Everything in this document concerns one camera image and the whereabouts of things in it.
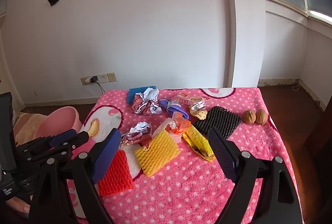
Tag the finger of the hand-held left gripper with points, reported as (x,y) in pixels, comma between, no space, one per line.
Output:
(75,139)
(63,137)

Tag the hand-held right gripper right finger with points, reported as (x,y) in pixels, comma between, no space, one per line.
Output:
(223,156)

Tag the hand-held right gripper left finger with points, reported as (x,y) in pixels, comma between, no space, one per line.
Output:
(106,154)

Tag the pink plastic basin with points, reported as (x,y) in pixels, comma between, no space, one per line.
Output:
(61,119)

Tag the red foam fruit net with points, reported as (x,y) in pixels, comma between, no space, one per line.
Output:
(116,177)

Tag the yellow snack packet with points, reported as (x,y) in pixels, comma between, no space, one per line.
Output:
(197,144)

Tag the small foil wrapper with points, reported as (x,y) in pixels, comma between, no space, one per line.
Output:
(134,135)

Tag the black foam fruit net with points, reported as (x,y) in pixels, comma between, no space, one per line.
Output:
(217,120)

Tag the tan dried peel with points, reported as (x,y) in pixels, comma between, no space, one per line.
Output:
(200,114)

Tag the yellow foam fruit net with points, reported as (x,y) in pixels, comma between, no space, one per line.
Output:
(157,154)

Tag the orange and white plastic bag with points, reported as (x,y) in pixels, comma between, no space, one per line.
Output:
(179,124)

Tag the large foil wrapper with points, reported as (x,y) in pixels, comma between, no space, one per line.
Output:
(145,106)

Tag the blue foam fruit net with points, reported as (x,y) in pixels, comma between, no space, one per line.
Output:
(132,94)

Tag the purple foam fruit net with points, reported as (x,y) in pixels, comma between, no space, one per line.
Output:
(177,109)

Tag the clear printed snack bag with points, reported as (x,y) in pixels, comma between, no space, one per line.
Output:
(185,99)

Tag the person's left hand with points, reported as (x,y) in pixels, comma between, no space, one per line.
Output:
(18,205)

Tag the beige striped blanket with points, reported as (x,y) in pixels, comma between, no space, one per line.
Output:
(27,123)

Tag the brown walnut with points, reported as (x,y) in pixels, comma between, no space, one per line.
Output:
(261,116)
(249,117)

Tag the pink polka dot blanket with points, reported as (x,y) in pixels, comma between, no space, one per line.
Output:
(181,193)

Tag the black charger plug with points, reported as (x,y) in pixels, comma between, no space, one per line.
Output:
(92,79)

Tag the beige wall socket strip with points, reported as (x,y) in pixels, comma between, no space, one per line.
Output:
(109,77)

